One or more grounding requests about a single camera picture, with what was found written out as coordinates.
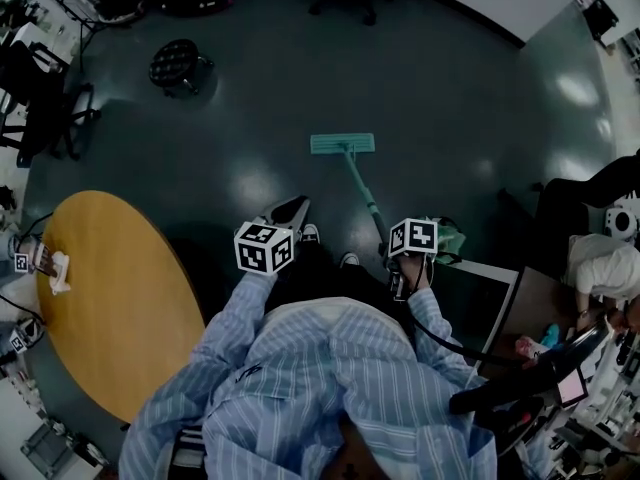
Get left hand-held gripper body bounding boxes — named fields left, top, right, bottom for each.
left=233, top=215, right=295, bottom=274

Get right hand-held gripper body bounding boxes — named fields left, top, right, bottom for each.
left=385, top=217, right=439, bottom=302

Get teal mop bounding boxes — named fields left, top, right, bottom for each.
left=309, top=132, right=389, bottom=249

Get person's right forearm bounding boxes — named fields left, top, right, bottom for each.
left=399, top=255, right=466, bottom=364

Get person's left forearm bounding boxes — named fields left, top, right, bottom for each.
left=199, top=270, right=279, bottom=364

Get green bag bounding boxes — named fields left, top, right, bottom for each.
left=427, top=216, right=467, bottom=264

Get black trousers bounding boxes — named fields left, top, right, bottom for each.
left=264, top=240, right=401, bottom=314

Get grey white-framed panel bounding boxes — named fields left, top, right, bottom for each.
left=432, top=257, right=521, bottom=369

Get dark brown desk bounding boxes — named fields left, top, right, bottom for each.
left=499, top=266, right=601, bottom=369

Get blue striped shirt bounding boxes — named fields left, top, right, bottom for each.
left=119, top=295, right=551, bottom=480

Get round wooden table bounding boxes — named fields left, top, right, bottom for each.
left=35, top=190, right=207, bottom=424

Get pink bottle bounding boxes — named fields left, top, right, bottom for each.
left=514, top=335, right=551, bottom=359

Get black round stool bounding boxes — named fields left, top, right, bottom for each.
left=148, top=38, right=216, bottom=99

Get black device with red button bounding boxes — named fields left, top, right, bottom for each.
left=472, top=395, right=546, bottom=457

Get white crumpled cloth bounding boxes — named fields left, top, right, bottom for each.
left=49, top=251, right=72, bottom=295

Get pink-screen tablet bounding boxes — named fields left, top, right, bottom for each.
left=555, top=365, right=589, bottom=409

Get black folding chair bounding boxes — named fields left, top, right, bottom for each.
left=0, top=42, right=101, bottom=169

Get black stand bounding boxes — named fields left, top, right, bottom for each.
left=24, top=0, right=101, bottom=69

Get white shelving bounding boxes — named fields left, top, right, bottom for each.
left=614, top=32, right=640, bottom=79

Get black box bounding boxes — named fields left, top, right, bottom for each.
left=582, top=0, right=619, bottom=47

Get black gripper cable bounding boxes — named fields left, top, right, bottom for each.
left=407, top=300, right=526, bottom=369

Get thick black strap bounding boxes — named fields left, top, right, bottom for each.
left=448, top=325, right=609, bottom=416

